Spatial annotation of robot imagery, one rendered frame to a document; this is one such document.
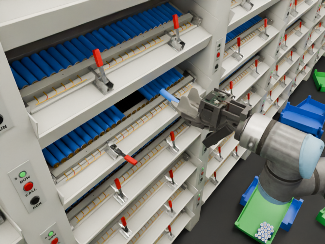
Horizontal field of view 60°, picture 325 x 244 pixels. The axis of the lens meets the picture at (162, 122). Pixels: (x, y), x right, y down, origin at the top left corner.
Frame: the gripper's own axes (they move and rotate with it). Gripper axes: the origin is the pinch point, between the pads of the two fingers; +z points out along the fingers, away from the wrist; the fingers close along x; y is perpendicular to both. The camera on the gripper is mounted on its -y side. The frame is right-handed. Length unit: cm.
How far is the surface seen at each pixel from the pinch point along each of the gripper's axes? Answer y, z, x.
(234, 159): -89, 0, -75
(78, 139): -3.4, 13.3, 24.5
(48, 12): 31.3, 5.9, 29.2
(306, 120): -94, -26, -154
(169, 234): -86, 3, -7
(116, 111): -3.3, 13.5, 10.4
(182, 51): 11.3, 4.5, -7.4
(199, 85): -8.0, 5.6, -22.4
